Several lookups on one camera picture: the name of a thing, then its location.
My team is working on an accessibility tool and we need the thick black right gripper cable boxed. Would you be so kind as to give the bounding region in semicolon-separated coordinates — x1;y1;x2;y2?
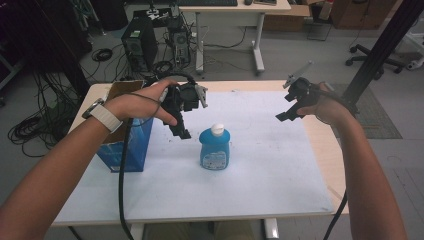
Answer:
322;190;348;240

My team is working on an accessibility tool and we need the black computer tower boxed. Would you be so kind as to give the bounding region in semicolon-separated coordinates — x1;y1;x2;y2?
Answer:
120;15;159;72

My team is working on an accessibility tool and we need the black metal stand post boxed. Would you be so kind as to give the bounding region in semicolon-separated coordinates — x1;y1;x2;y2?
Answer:
342;0;424;108

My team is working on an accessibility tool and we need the blue bottle with white cap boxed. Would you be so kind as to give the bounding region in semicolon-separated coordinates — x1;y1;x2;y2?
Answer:
198;122;232;172

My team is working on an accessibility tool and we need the white table mat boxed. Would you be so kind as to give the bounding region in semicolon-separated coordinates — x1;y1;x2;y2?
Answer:
54;90;335;224

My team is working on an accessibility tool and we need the black wire frame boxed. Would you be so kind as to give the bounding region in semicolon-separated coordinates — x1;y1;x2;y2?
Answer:
306;12;335;42

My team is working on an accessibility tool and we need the bundle of black floor cables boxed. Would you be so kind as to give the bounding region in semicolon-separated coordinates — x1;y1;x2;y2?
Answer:
7;71;85;158

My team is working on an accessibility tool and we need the black device with white marks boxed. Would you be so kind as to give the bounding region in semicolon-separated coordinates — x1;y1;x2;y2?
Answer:
132;7;175;28

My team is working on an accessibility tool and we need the brown cardboard box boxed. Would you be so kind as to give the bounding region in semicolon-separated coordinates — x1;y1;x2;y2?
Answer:
262;4;313;33

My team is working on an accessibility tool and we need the person's left hand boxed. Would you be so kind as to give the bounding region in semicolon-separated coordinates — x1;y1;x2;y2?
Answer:
103;78;180;127

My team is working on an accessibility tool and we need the open computer chassis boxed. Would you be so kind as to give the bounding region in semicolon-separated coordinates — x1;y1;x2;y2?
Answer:
165;15;192;67

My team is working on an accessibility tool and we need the blue cardboard box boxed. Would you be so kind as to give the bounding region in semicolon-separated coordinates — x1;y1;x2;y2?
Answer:
96;79;155;174

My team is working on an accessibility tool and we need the brown wooden cabinet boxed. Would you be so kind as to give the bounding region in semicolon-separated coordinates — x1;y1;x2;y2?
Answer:
329;0;398;31

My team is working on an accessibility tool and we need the black office chair base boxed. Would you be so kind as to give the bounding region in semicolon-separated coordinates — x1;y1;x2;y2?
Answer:
345;43;407;81

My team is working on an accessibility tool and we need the wristwatch with white band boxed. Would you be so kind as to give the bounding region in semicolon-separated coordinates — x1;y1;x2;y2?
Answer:
81;97;124;134

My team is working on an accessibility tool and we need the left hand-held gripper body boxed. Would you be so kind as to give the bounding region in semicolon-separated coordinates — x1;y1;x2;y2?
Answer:
159;81;210;117

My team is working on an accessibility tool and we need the light wooden table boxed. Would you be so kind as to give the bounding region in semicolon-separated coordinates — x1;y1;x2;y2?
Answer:
52;79;350;240

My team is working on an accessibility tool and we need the white office desk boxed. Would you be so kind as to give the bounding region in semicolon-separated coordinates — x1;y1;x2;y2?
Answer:
177;0;293;76

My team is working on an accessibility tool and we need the grey floor mat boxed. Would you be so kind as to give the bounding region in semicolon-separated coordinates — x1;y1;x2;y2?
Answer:
327;82;403;140

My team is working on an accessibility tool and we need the person's right hand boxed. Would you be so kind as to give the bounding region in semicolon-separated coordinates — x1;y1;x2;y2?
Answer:
296;82;352;127

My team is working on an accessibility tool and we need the coiled black cable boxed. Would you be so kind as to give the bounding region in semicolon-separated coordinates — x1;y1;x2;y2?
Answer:
91;47;114;63

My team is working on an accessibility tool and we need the black keyboard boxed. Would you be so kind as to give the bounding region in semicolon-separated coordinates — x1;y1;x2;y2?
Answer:
175;0;239;8

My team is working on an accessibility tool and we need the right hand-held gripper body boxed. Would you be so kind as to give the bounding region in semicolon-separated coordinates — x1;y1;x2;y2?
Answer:
282;60;323;114

